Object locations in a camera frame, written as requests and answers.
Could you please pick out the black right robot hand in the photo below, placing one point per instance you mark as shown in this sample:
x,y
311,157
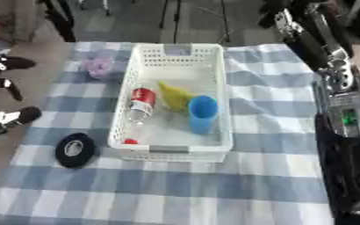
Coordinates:
x,y
307,47

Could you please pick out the silver and black right robot arm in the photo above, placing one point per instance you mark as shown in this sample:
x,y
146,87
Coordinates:
x,y
348,164

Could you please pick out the black tape roll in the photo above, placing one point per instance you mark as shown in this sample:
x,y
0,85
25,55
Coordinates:
x,y
62,152

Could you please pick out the person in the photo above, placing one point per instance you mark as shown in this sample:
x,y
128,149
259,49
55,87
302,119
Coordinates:
x,y
14,17

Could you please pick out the purple soft toy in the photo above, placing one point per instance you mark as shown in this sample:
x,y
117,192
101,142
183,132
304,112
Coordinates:
x,y
99,67

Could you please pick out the black tripod leg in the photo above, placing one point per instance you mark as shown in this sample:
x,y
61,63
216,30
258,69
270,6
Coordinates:
x,y
60,17

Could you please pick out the blue plastic cup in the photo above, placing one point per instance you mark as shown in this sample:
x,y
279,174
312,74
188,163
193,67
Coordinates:
x,y
203,112

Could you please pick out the black tripod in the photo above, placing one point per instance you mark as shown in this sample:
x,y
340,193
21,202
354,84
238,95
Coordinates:
x,y
177,20

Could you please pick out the white plastic basket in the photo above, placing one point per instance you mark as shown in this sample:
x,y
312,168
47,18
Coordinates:
x,y
174,74

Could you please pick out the yellow toy fruit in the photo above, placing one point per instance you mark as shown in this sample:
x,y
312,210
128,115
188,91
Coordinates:
x,y
175,95

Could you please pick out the clear bottle with red label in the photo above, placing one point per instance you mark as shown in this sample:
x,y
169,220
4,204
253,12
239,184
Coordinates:
x,y
142,102

